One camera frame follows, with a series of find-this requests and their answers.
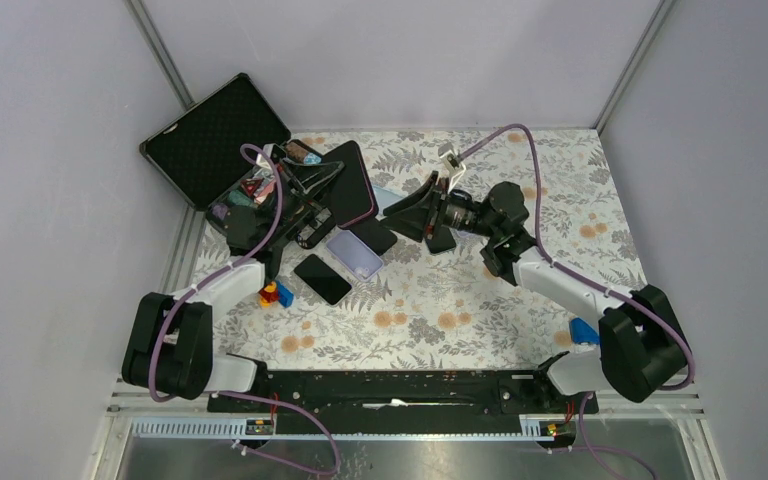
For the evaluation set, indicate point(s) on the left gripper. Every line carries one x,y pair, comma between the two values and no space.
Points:
308,179

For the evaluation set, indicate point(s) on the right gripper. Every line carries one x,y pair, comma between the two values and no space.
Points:
410,218

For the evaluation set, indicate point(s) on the light blue phone case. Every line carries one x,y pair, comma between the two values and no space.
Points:
385,198

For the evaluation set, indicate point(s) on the black phone from blue case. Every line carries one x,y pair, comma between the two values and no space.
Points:
375,236

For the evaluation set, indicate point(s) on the black phone without case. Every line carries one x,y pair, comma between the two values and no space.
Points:
351,197

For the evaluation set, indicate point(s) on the lilac phone case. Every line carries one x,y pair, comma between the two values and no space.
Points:
352,253

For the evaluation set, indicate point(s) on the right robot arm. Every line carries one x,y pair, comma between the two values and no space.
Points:
640,345

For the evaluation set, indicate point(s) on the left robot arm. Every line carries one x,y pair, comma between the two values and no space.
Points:
171,344

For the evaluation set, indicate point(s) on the black poker chip case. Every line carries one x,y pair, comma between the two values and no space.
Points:
225,145

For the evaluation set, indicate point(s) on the floral table mat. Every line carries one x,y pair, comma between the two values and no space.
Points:
424,311

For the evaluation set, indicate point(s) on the red toy brick car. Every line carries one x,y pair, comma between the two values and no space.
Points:
275,293

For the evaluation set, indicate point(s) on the blue toy car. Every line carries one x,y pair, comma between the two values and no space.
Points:
582,333

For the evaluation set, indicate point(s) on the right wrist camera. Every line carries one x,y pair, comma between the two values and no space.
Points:
453,164

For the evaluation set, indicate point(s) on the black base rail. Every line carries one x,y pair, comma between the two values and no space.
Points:
404,402

